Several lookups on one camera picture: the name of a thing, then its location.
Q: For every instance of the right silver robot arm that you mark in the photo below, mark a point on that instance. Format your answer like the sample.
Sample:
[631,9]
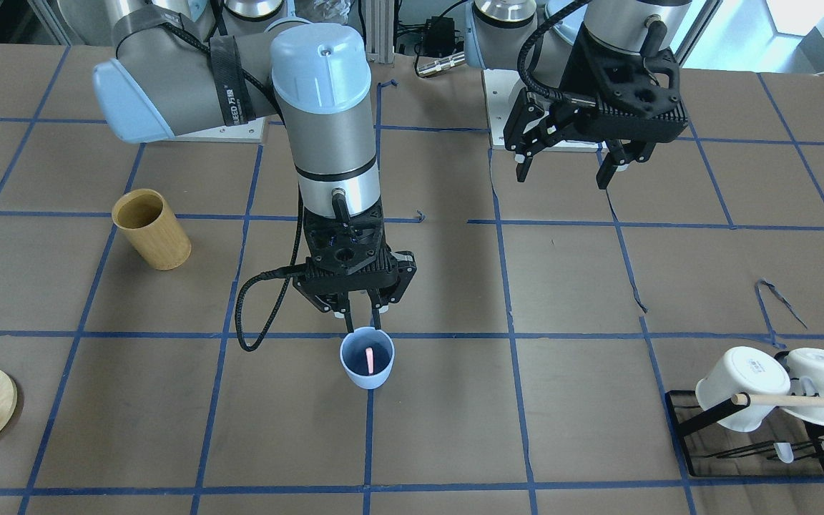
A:
[165,81]

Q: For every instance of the light blue cup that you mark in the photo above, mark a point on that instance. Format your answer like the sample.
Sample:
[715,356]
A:
[354,363]

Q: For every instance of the white mug inner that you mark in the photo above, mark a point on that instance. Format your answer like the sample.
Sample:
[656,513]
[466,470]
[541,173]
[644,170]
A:
[742,370]

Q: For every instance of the black wire mug rack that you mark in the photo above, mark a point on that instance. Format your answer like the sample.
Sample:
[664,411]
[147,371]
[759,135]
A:
[746,441]

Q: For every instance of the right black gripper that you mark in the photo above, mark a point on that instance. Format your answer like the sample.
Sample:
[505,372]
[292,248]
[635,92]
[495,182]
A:
[403,275]

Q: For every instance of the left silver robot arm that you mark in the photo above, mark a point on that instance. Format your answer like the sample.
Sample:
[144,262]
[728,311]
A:
[537,235]

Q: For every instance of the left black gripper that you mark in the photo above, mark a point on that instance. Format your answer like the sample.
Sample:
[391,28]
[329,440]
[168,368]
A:
[574,74]

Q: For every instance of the bamboo cylinder holder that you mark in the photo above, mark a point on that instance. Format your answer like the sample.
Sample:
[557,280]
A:
[145,218]

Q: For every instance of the wooden dowel rod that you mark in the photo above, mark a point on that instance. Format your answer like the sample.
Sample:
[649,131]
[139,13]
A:
[746,399]

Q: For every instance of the black power adapter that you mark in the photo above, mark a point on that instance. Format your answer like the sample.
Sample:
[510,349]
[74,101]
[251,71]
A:
[439,36]

